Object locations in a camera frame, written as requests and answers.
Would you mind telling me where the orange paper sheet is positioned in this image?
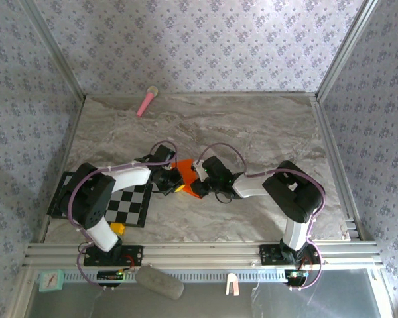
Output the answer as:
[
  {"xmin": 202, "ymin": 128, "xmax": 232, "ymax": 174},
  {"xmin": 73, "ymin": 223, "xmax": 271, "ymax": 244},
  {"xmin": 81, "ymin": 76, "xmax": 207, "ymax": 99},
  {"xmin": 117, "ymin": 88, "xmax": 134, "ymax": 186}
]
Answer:
[{"xmin": 171, "ymin": 158, "xmax": 204, "ymax": 199}]

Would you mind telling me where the black and grey checkerboard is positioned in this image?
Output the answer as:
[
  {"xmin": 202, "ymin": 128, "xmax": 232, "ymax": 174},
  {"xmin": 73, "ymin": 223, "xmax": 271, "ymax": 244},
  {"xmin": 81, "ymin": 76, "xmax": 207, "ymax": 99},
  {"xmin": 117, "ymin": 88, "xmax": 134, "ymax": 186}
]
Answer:
[{"xmin": 47, "ymin": 171, "xmax": 153, "ymax": 229}]

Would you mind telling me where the small yellow block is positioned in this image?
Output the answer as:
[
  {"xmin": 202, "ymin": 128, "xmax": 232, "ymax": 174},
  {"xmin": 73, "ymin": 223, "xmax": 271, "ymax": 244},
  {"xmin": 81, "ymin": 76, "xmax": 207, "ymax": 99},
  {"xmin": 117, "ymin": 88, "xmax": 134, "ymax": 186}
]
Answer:
[{"xmin": 109, "ymin": 221, "xmax": 126, "ymax": 237}]

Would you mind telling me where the pink toy microphone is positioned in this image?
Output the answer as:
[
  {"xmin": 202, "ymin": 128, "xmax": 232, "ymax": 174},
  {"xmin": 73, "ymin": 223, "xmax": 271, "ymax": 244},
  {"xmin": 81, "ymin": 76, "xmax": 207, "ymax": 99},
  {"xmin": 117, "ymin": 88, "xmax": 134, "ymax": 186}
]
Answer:
[{"xmin": 135, "ymin": 85, "xmax": 159, "ymax": 118}]

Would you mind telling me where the white plastic hook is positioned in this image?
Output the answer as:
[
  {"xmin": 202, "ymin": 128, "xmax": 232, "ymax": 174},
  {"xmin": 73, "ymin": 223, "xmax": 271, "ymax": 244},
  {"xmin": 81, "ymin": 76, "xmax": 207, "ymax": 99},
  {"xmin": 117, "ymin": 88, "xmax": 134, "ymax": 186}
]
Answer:
[{"xmin": 225, "ymin": 273, "xmax": 240, "ymax": 295}]

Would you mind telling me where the grey oval stone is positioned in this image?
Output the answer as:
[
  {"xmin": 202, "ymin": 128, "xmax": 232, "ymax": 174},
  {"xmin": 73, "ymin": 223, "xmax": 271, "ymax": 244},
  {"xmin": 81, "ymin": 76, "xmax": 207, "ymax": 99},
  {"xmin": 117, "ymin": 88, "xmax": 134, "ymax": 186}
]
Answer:
[{"xmin": 135, "ymin": 264, "xmax": 185, "ymax": 301}]

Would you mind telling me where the left circuit board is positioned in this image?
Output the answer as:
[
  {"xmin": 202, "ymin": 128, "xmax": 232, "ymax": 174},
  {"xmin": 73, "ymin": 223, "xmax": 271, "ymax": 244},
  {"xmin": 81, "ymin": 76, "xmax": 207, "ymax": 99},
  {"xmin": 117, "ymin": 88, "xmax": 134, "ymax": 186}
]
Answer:
[{"xmin": 97, "ymin": 270, "xmax": 125, "ymax": 288}]

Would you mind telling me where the circuit board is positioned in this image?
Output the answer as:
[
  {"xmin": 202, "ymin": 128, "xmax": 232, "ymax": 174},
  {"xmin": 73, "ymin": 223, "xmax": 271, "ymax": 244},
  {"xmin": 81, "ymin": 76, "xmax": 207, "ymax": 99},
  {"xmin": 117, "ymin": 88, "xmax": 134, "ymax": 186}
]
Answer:
[
  {"xmin": 97, "ymin": 270, "xmax": 125, "ymax": 288},
  {"xmin": 284, "ymin": 268, "xmax": 309, "ymax": 286}
]

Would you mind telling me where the right circuit board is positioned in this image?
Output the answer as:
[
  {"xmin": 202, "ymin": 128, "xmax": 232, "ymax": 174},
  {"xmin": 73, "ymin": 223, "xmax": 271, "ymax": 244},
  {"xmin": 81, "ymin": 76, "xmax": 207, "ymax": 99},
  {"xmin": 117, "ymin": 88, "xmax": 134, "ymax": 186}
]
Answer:
[{"xmin": 284, "ymin": 268, "xmax": 309, "ymax": 286}]

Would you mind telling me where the shiny steel plate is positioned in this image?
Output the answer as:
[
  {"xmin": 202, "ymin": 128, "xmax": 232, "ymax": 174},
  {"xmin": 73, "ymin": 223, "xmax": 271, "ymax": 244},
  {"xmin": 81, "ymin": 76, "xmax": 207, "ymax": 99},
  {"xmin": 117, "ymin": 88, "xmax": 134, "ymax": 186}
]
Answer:
[{"xmin": 23, "ymin": 268, "xmax": 385, "ymax": 318}]

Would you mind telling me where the mint green clock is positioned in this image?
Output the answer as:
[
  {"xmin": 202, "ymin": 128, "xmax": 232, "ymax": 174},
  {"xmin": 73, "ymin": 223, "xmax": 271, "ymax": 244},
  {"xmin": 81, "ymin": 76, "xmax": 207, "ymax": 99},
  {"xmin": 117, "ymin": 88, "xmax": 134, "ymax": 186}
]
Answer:
[{"xmin": 38, "ymin": 268, "xmax": 65, "ymax": 293}]

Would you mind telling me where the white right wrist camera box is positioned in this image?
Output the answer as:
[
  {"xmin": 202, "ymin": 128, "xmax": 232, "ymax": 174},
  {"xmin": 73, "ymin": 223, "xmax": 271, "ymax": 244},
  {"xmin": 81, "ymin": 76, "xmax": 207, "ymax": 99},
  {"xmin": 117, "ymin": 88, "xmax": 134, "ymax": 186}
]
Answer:
[{"xmin": 191, "ymin": 158, "xmax": 207, "ymax": 182}]

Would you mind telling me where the aluminium front rail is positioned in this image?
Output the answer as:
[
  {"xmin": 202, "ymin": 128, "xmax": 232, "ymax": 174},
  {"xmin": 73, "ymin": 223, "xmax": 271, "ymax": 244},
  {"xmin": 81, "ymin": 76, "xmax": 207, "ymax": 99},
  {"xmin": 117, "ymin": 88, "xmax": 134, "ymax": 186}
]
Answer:
[{"xmin": 22, "ymin": 241, "xmax": 384, "ymax": 268}]

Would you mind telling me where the aluminium back rail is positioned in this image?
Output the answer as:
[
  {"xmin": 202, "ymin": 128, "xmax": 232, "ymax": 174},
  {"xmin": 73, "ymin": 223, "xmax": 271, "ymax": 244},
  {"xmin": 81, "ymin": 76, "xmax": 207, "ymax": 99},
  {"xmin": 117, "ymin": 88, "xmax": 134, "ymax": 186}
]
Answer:
[{"xmin": 85, "ymin": 91, "xmax": 316, "ymax": 99}]

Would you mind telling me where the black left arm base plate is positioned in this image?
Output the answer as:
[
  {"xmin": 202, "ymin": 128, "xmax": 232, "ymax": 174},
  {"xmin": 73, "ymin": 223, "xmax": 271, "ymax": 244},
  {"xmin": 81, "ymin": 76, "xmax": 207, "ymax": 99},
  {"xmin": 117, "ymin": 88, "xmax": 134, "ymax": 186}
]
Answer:
[{"xmin": 83, "ymin": 244, "xmax": 143, "ymax": 266}]

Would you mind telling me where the slotted grey cable duct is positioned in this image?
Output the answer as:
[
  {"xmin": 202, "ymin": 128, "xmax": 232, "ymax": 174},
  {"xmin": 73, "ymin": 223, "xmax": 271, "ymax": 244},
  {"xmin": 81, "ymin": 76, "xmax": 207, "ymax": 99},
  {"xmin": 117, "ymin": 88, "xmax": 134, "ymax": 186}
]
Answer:
[{"xmin": 62, "ymin": 268, "xmax": 286, "ymax": 283}]

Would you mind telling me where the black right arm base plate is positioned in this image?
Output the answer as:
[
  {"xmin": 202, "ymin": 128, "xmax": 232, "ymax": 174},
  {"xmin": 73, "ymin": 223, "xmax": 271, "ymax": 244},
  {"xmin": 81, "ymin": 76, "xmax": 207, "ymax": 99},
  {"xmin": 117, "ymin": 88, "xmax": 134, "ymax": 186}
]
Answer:
[{"xmin": 259, "ymin": 244, "xmax": 320, "ymax": 266}]

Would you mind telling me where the aluminium side rail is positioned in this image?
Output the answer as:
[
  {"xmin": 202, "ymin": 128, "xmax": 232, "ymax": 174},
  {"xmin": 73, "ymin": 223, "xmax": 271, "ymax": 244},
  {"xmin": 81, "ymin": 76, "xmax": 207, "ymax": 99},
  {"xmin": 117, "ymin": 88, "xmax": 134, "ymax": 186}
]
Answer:
[
  {"xmin": 310, "ymin": 94, "xmax": 365, "ymax": 242},
  {"xmin": 36, "ymin": 95, "xmax": 87, "ymax": 244}
]

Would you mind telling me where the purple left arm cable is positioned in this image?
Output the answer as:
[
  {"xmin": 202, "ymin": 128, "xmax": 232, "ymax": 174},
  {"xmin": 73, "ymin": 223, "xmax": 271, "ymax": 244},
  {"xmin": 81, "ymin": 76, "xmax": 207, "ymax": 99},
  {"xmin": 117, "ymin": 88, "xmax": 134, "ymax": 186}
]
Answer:
[{"xmin": 67, "ymin": 140, "xmax": 179, "ymax": 292}]

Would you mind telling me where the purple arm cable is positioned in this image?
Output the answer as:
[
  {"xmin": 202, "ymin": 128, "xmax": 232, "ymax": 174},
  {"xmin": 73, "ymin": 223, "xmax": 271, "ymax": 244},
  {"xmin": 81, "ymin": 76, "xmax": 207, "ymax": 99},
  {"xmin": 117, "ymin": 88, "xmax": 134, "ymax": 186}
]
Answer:
[
  {"xmin": 67, "ymin": 140, "xmax": 179, "ymax": 292},
  {"xmin": 198, "ymin": 142, "xmax": 326, "ymax": 292}
]

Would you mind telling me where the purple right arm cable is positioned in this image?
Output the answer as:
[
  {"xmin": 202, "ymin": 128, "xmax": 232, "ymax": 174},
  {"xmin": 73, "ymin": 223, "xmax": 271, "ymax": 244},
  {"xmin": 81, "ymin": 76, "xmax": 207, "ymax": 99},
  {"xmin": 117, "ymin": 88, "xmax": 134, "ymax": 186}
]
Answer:
[{"xmin": 198, "ymin": 142, "xmax": 326, "ymax": 292}]

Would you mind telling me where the aluminium frame post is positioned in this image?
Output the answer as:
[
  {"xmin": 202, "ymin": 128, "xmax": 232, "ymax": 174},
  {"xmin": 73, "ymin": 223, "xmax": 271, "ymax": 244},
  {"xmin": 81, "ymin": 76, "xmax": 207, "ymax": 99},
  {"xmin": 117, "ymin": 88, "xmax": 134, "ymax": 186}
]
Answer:
[
  {"xmin": 314, "ymin": 0, "xmax": 381, "ymax": 102},
  {"xmin": 19, "ymin": 0, "xmax": 87, "ymax": 100}
]

